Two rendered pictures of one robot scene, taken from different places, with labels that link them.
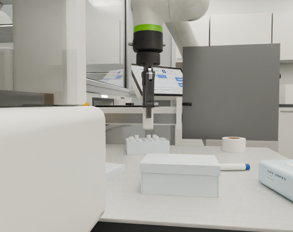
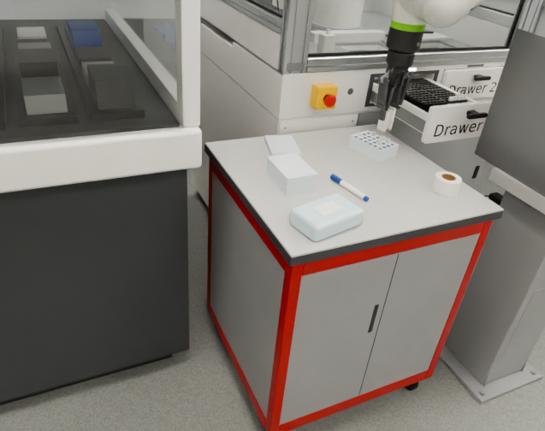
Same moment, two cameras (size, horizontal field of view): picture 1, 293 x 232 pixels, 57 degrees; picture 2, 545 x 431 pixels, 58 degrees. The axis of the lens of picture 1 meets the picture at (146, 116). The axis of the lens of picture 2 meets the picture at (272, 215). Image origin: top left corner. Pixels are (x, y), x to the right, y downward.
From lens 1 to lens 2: 1.09 m
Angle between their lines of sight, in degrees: 59
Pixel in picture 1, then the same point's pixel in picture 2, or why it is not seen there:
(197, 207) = (264, 191)
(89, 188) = (181, 156)
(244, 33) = not seen: outside the picture
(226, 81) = not seen: outside the picture
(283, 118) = not seen: outside the picture
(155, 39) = (399, 40)
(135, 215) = (237, 179)
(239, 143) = (441, 185)
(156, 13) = (405, 10)
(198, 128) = (494, 150)
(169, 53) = not seen: outside the picture
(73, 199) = (169, 156)
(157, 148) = (370, 152)
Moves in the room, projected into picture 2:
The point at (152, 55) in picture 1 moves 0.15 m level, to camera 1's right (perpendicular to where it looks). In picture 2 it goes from (395, 56) to (438, 73)
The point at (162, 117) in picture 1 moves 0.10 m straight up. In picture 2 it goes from (417, 121) to (426, 89)
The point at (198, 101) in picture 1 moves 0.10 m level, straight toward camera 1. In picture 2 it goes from (506, 115) to (479, 116)
